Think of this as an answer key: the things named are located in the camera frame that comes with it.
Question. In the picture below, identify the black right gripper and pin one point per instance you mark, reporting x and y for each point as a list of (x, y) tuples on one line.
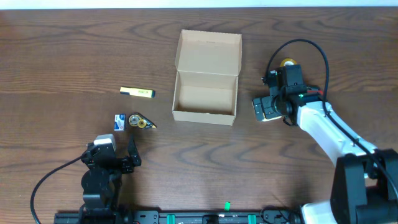
[(265, 108)]

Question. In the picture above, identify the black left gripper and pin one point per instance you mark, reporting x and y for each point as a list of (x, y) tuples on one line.
[(116, 162)]

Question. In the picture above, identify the yellow sticky note pad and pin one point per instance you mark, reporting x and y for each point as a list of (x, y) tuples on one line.
[(270, 119)]

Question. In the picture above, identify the cardboard box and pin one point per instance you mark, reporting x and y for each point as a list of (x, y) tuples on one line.
[(206, 86)]

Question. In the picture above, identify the red stapler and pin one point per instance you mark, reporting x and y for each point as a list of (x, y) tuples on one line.
[(320, 92)]

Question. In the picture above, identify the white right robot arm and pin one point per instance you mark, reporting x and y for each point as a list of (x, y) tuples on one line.
[(365, 180)]

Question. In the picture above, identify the yellow black correction tape dispenser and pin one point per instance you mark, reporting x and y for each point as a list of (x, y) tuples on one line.
[(139, 121)]

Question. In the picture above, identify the small blue staples box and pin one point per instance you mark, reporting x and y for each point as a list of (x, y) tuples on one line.
[(119, 122)]

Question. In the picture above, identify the clear tape roll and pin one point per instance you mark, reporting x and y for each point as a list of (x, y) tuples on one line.
[(287, 62)]

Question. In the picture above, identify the yellow highlighter pen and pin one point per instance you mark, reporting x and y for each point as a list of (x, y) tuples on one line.
[(146, 93)]

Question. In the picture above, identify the black aluminium mounting rail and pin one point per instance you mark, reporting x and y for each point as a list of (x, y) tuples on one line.
[(155, 217)]

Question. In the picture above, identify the green clip on rail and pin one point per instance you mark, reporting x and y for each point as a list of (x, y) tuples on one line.
[(227, 206)]

